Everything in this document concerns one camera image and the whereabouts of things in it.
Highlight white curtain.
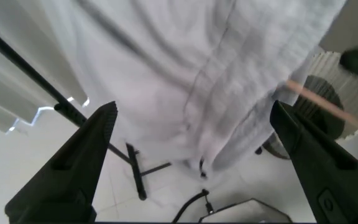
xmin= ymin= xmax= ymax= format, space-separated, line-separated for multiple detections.
xmin=0 ymin=0 xmax=89 ymax=141

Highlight white laundry basket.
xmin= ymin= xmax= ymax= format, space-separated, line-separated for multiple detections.
xmin=261 ymin=51 xmax=358 ymax=161

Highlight pink clothes hanger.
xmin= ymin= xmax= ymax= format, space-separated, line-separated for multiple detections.
xmin=285 ymin=79 xmax=358 ymax=138

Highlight black clothes rack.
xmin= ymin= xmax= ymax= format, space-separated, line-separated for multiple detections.
xmin=0 ymin=19 xmax=173 ymax=201

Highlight black cable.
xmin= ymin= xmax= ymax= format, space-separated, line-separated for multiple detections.
xmin=172 ymin=189 xmax=214 ymax=223

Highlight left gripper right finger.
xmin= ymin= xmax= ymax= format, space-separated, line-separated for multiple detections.
xmin=269 ymin=100 xmax=358 ymax=223

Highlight pale grey shorts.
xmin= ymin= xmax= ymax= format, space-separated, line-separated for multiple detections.
xmin=39 ymin=0 xmax=348 ymax=180

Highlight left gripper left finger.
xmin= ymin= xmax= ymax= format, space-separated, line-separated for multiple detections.
xmin=4 ymin=101 xmax=119 ymax=223

